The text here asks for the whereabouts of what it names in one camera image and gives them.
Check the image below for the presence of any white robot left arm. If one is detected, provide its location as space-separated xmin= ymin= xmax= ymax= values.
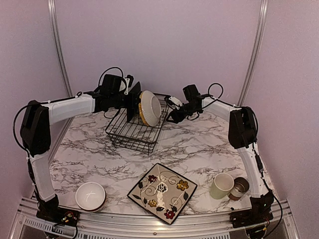
xmin=20 ymin=92 xmax=130 ymax=202

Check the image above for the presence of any black wire dish rack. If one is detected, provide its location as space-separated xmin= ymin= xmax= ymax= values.
xmin=105 ymin=93 xmax=169 ymax=154

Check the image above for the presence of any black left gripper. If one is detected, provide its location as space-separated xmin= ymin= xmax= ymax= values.
xmin=109 ymin=92 xmax=141 ymax=108

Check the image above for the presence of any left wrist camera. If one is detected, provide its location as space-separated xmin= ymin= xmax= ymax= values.
xmin=100 ymin=74 xmax=134 ymax=95

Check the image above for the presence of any black square floral plate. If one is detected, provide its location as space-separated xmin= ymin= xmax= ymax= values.
xmin=126 ymin=82 xmax=141 ymax=122

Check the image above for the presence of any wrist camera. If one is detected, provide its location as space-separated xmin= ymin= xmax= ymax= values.
xmin=164 ymin=96 xmax=183 ymax=109
xmin=100 ymin=74 xmax=134 ymax=95

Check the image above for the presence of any aluminium frame rail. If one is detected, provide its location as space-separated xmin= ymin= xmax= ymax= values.
xmin=9 ymin=196 xmax=300 ymax=239

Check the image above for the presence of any white square floral plate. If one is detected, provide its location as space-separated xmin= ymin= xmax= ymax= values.
xmin=127 ymin=163 xmax=197 ymax=225

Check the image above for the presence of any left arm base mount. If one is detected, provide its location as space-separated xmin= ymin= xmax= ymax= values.
xmin=36 ymin=194 xmax=80 ymax=227

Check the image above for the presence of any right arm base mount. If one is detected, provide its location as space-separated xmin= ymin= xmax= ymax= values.
xmin=230 ymin=192 xmax=274 ymax=228

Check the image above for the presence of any yellow polka dot plate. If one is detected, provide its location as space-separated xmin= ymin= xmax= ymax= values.
xmin=139 ymin=92 xmax=149 ymax=126

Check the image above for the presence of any round brown rim floral plate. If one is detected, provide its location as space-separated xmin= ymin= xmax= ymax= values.
xmin=142 ymin=91 xmax=161 ymax=127

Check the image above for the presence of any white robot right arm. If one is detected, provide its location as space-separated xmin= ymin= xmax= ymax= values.
xmin=165 ymin=94 xmax=269 ymax=199

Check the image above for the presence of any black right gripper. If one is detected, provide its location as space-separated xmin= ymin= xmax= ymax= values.
xmin=169 ymin=103 xmax=198 ymax=123

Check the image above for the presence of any white ceramic bowl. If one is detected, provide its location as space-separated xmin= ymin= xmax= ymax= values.
xmin=75 ymin=182 xmax=106 ymax=212

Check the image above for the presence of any light green mug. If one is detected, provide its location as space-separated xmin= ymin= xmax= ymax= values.
xmin=210 ymin=173 xmax=234 ymax=200

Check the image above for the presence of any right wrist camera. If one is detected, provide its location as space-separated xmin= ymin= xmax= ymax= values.
xmin=164 ymin=96 xmax=183 ymax=109

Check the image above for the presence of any brown grey metal-lined cup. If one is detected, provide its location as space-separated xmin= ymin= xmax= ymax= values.
xmin=228 ymin=177 xmax=250 ymax=201

